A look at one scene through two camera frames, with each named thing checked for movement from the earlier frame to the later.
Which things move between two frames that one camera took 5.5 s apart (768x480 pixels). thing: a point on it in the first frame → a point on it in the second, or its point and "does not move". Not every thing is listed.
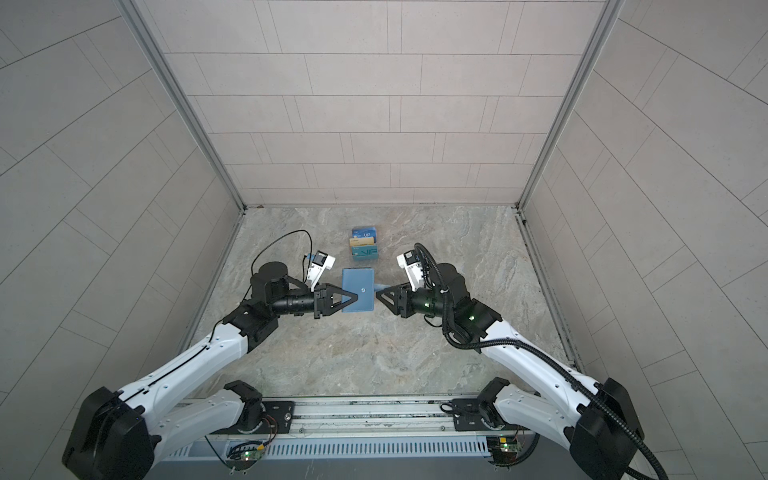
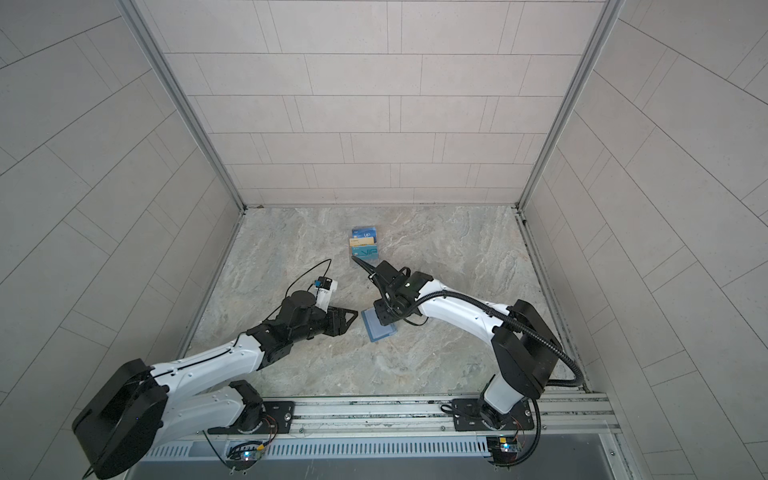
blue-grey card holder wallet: x=360 y=281 → x=375 y=330
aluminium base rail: x=367 y=419 does not move
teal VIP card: x=365 y=253 does not move
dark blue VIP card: x=366 y=232 does not move
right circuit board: x=503 y=449 does not move
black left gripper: x=322 y=298 → x=339 y=321
